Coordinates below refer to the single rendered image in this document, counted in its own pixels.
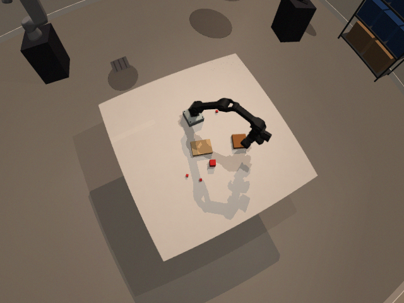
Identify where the tan flat board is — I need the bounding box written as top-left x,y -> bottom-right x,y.
191,139 -> 213,157

